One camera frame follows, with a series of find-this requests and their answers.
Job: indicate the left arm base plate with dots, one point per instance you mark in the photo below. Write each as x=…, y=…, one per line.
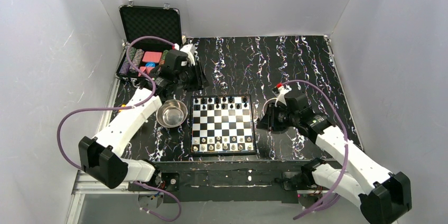
x=167, y=181

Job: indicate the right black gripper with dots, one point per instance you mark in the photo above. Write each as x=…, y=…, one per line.
x=269, y=119

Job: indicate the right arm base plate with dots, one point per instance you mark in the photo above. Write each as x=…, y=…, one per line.
x=308, y=181

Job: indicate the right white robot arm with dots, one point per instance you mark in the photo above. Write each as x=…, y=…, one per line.
x=381, y=195

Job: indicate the black and white chessboard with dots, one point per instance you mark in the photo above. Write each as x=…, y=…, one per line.
x=222, y=125

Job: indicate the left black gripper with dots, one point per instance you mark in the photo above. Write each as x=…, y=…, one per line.
x=195, y=76

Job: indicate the black poker chip case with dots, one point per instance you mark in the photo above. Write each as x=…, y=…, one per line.
x=137, y=21

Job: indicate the small steel bowl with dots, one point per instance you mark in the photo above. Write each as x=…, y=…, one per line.
x=172, y=113

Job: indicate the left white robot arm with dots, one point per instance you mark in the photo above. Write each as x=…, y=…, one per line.
x=101, y=155

